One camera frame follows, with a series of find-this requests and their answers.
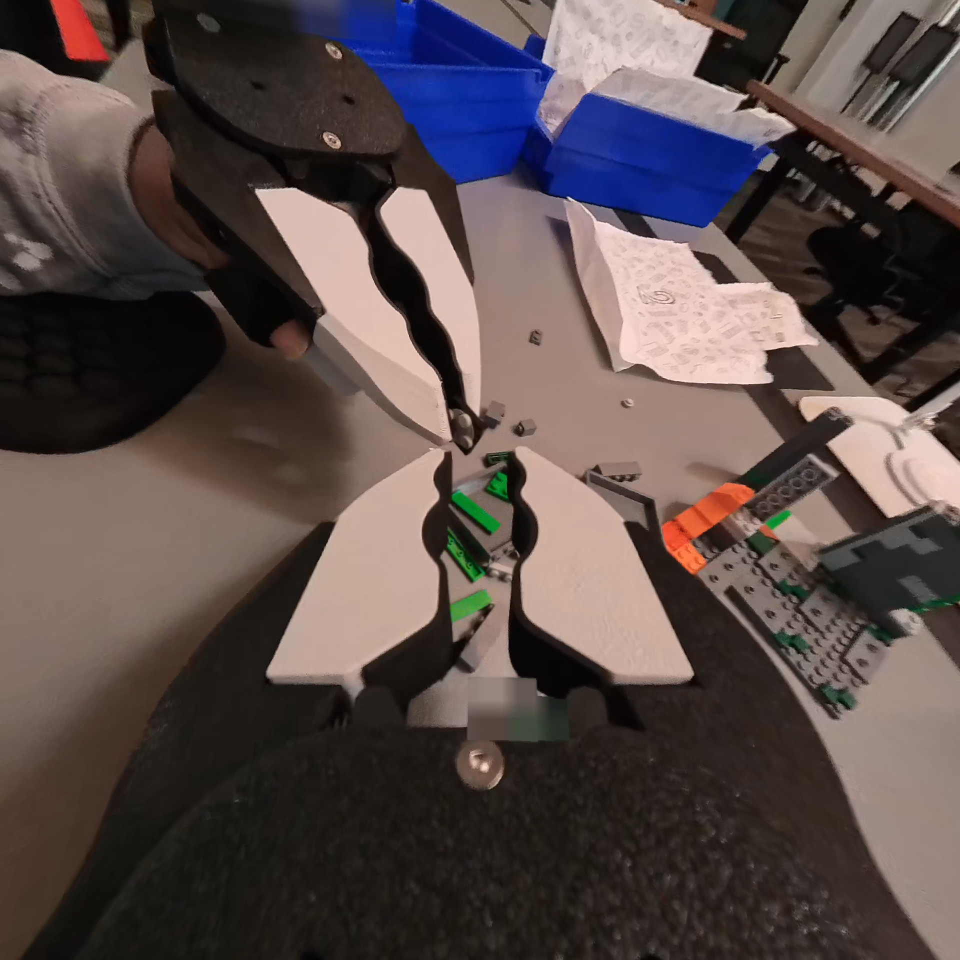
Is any person's left hand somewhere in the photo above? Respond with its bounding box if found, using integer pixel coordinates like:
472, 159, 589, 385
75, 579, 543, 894
128, 120, 316, 364

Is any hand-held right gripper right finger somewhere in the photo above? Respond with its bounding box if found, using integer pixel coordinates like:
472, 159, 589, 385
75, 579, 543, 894
507, 446, 696, 691

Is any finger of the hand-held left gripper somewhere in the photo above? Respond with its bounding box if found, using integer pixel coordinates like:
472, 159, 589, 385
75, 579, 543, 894
255, 188, 468, 447
375, 188, 484, 436

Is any blue storage bin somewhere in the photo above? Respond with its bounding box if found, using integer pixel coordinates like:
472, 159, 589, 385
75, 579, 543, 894
323, 0, 550, 184
518, 87, 774, 229

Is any dark grey lego window frame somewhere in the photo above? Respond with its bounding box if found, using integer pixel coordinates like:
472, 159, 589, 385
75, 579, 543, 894
585, 473, 661, 535

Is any orange lego slope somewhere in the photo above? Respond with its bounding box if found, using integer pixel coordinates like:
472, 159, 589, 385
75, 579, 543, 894
660, 485, 751, 574

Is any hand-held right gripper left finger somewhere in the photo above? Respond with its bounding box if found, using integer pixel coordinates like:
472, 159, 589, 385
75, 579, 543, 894
267, 446, 454, 691

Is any orange traffic cone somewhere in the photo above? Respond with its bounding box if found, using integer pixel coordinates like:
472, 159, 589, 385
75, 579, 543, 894
53, 0, 114, 64

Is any grey lego baseplate build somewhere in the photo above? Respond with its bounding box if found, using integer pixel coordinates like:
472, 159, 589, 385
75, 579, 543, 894
693, 465, 904, 718
818, 503, 960, 616

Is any dark blue-grey lego bar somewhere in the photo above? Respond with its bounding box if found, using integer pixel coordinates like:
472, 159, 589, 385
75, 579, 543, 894
735, 408, 850, 504

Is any person's left forearm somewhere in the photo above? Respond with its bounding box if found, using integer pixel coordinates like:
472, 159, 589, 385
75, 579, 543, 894
0, 53, 196, 301

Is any white printed paper bag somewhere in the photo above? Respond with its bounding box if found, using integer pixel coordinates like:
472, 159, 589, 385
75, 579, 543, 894
732, 282, 820, 355
567, 198, 774, 385

